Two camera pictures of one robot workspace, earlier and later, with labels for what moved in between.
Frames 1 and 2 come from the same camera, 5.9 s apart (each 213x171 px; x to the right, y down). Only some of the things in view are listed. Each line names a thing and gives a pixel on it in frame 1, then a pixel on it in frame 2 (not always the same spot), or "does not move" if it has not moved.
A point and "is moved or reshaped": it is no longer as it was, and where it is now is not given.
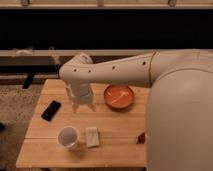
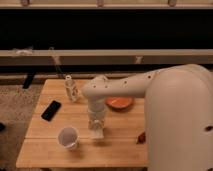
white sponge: [92, 138] is moved or reshaped
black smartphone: [50, 111] does not move
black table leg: [28, 80] does not move
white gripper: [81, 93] → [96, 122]
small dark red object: [141, 138] does not move
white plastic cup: [68, 136] does not move
